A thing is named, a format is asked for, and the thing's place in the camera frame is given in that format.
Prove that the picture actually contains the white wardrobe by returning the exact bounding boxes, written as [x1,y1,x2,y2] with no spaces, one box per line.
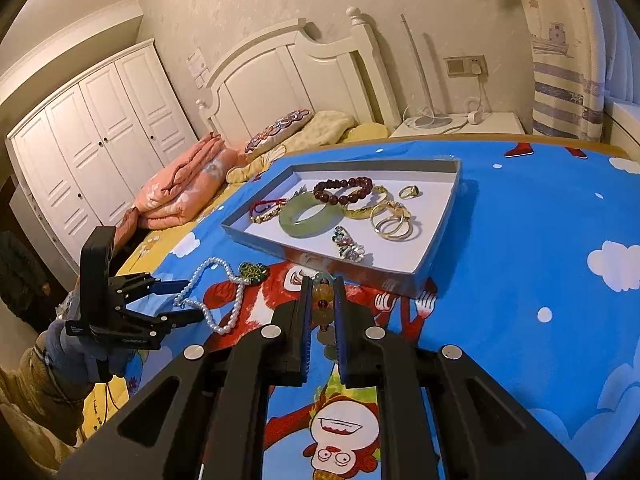
[6,40,196,264]

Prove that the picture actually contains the multicolour stone bead bracelet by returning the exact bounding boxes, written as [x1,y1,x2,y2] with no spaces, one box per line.
[309,271,342,363]

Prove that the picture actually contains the gold triple ring bangles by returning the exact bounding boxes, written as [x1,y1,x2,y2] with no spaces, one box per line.
[369,200,416,242]

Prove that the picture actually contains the white nightstand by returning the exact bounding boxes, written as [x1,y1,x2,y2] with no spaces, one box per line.
[390,112,525,139]

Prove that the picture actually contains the white charger with cable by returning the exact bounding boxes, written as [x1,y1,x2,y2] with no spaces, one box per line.
[465,61,485,126]

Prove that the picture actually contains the wall power socket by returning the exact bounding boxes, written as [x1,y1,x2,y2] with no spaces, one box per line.
[444,55,488,78]

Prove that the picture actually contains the red cord gold bead bracelet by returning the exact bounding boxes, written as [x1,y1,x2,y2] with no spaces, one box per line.
[248,197,289,224]

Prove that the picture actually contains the gloved left hand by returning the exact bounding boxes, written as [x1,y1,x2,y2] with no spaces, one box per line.
[44,316,136,385]

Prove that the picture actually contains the grey shallow cardboard box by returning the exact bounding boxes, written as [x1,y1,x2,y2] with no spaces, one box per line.
[221,158,461,296]

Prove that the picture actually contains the enamel flower brooch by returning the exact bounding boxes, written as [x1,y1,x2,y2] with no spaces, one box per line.
[332,226,366,263]

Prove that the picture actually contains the green enamel gold pendant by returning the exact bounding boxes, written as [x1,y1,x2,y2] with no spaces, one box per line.
[239,261,270,285]

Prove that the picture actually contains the cream floral pillow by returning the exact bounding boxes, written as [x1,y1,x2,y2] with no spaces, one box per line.
[226,110,357,184]

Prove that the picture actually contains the folded pink quilt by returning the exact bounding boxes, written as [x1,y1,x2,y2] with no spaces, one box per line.
[114,133,239,254]

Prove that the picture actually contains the embroidered patterned pillow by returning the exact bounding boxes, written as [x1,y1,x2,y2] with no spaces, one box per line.
[244,108,314,158]

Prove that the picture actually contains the thin gold bangle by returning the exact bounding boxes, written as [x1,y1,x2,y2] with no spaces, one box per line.
[341,185,393,220]

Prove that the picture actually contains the green jade bangle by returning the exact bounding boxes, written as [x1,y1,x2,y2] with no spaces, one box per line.
[279,192,344,238]

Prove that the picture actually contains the white wooden headboard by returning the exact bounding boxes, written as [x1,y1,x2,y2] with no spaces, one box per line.
[196,6,401,148]

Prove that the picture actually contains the dark red bead bracelet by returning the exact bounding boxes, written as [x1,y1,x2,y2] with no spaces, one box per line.
[312,175,376,207]

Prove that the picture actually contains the blue cartoon cloud bedsheet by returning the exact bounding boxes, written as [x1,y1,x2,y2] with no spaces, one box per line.
[121,138,640,480]

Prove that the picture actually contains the white pearl necklace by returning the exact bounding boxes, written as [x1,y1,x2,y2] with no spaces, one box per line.
[171,257,252,337]

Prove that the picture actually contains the striped cream curtain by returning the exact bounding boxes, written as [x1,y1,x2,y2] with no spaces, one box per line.
[521,0,639,142]

